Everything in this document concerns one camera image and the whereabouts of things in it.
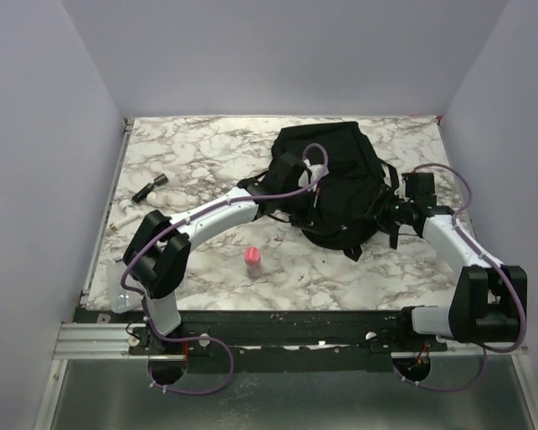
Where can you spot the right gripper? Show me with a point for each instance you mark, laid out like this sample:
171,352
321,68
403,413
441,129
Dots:
383,219

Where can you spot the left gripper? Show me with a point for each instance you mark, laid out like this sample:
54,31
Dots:
313,216

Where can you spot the black backpack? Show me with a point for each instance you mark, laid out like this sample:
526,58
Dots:
353,185

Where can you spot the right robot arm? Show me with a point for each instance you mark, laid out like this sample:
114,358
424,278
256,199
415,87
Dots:
488,305

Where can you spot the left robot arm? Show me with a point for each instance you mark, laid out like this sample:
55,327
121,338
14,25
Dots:
156,258

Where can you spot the pink lidded bottle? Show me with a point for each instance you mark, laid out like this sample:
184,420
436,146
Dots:
253,261

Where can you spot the black cylinder tool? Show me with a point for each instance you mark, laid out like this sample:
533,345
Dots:
141,195

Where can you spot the white pipe fitting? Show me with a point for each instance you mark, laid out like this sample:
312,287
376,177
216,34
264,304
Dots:
134,211

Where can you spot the clear plastic box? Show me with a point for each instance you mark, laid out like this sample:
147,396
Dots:
122,300

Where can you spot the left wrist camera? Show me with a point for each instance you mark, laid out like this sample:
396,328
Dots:
311,172

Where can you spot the black mounting rail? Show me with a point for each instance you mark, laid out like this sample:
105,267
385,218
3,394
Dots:
276,341

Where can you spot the aluminium frame rail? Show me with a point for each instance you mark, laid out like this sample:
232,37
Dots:
94,341

